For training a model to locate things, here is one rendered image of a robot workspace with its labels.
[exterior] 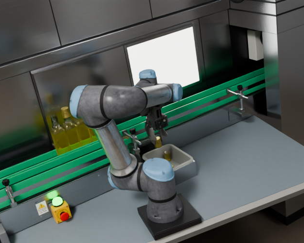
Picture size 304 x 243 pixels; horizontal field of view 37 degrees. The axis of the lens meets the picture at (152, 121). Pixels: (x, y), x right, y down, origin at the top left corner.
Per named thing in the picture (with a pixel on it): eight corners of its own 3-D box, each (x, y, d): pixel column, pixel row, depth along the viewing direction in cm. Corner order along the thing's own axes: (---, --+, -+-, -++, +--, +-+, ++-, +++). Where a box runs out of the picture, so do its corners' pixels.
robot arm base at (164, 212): (187, 217, 184) (185, 196, 180) (151, 227, 182) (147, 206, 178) (177, 198, 198) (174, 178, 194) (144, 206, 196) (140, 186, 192)
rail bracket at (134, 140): (129, 143, 228) (124, 121, 222) (145, 155, 214) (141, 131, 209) (123, 145, 226) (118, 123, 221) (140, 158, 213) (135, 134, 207)
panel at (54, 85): (199, 81, 262) (191, 22, 247) (201, 82, 259) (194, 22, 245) (50, 137, 226) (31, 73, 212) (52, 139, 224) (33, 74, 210)
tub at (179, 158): (172, 157, 235) (170, 142, 231) (197, 174, 216) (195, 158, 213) (143, 170, 228) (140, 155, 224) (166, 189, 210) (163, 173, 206)
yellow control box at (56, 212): (66, 210, 208) (62, 197, 205) (73, 218, 202) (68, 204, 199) (52, 217, 205) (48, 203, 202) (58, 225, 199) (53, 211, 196)
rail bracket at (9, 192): (18, 203, 197) (8, 177, 191) (22, 210, 191) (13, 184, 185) (9, 207, 195) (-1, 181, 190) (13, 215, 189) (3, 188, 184)
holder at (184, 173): (166, 154, 239) (164, 141, 236) (197, 175, 217) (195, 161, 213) (138, 167, 232) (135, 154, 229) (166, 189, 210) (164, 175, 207)
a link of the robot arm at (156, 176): (171, 201, 179) (166, 171, 173) (139, 198, 184) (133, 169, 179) (180, 185, 189) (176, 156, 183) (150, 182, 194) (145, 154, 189)
